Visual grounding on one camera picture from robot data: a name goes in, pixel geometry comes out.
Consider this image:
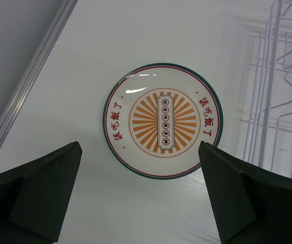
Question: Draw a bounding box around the orange sunburst plate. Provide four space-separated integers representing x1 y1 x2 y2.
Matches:
102 63 223 179

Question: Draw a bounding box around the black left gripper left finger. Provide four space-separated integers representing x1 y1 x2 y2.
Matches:
0 141 82 243

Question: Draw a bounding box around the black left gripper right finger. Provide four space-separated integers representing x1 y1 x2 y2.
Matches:
198 142 292 243

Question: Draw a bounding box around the white wire dish rack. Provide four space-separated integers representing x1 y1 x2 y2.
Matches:
242 1 292 178

